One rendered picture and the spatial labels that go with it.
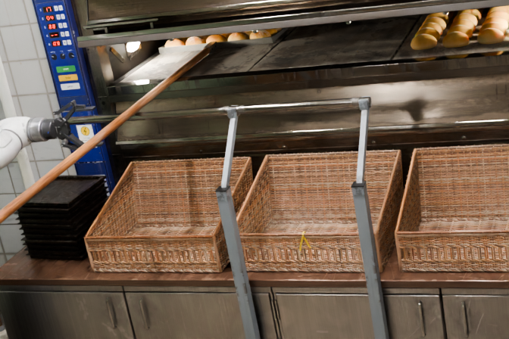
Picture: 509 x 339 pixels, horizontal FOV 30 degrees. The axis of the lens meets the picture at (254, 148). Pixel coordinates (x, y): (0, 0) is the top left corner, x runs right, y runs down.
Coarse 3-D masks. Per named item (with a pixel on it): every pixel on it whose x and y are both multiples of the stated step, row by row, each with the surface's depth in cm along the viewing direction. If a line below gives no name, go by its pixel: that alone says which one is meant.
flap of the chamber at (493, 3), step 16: (496, 0) 315; (336, 16) 335; (352, 16) 333; (368, 16) 331; (384, 16) 329; (400, 16) 327; (176, 32) 358; (192, 32) 355; (208, 32) 353; (224, 32) 351
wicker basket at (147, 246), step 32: (160, 160) 395; (192, 160) 389; (128, 192) 396; (192, 192) 391; (96, 224) 371; (128, 224) 395; (160, 224) 399; (192, 224) 392; (96, 256) 366; (128, 256) 375; (160, 256) 370; (192, 256) 364; (224, 256) 353
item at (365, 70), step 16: (336, 64) 363; (352, 64) 359; (368, 64) 355; (384, 64) 351; (400, 64) 349; (416, 64) 347; (432, 64) 345; (448, 64) 343; (464, 64) 342; (480, 64) 340; (496, 64) 338; (144, 80) 393; (160, 80) 388; (176, 80) 383; (192, 80) 380; (208, 80) 377; (224, 80) 375; (240, 80) 373; (256, 80) 371; (272, 80) 368; (288, 80) 366; (304, 80) 364
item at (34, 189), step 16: (208, 48) 415; (192, 64) 397; (144, 96) 358; (128, 112) 343; (112, 128) 331; (96, 144) 320; (64, 160) 303; (48, 176) 293; (32, 192) 283; (16, 208) 275
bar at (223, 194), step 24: (72, 120) 360; (96, 120) 356; (360, 144) 314; (360, 168) 311; (216, 192) 324; (360, 192) 307; (360, 216) 310; (240, 240) 333; (360, 240) 313; (240, 264) 332; (240, 288) 336; (240, 312) 340; (384, 312) 324; (384, 336) 324
